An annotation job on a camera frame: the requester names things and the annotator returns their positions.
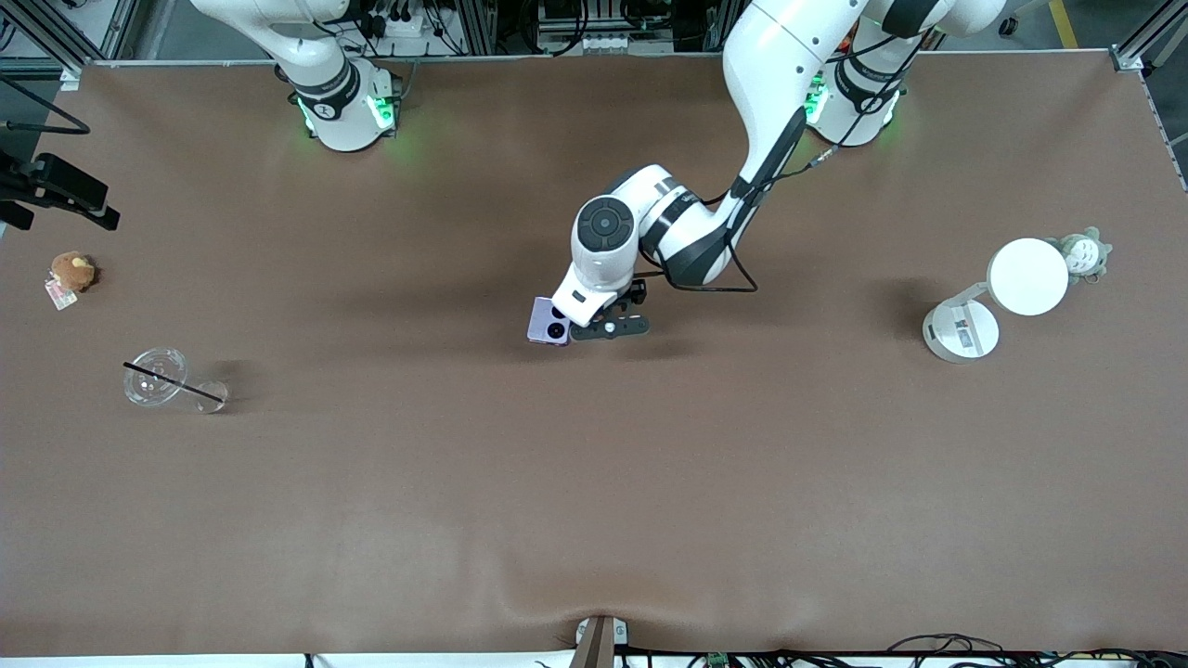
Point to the brown plush toy with tag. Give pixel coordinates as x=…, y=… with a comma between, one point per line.
x=72, y=271

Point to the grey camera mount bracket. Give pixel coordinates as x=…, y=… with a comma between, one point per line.
x=599, y=640

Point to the black drinking straw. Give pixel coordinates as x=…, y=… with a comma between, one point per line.
x=176, y=383

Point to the aluminium frame profile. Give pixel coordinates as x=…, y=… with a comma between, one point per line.
x=1146, y=42
x=51, y=42

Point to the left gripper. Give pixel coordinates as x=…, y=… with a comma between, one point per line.
x=637, y=293

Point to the lilac flip phone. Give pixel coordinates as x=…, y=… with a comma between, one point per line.
x=538, y=323

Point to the white power strip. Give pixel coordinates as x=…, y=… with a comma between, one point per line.
x=399, y=26

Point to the white round desk lamp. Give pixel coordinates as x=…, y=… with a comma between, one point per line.
x=1028, y=276

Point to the white connector strip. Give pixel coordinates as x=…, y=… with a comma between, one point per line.
x=613, y=43

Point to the grey white plush toy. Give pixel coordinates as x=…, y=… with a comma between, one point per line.
x=1081, y=255

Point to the clear plastic cup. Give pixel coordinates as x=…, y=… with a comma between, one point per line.
x=153, y=388

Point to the small green circuit board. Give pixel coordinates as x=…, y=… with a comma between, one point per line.
x=716, y=660

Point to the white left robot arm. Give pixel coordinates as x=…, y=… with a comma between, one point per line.
x=770, y=56

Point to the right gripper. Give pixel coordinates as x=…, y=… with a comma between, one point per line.
x=58, y=183

